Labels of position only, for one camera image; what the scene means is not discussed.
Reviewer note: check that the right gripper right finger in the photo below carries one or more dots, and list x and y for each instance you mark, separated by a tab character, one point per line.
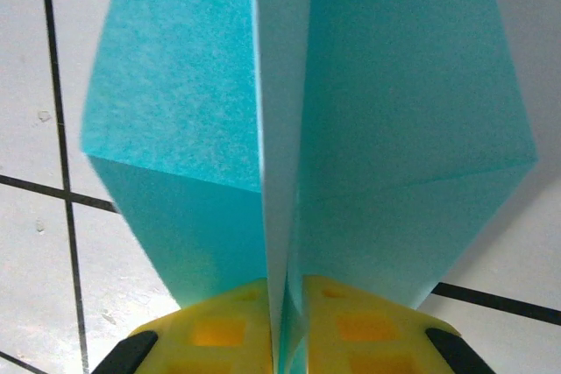
372	334

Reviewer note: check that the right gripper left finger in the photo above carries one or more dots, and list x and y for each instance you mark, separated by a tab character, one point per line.
219	334

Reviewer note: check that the light blue cloth shirt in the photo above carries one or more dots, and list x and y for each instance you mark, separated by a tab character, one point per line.
394	129

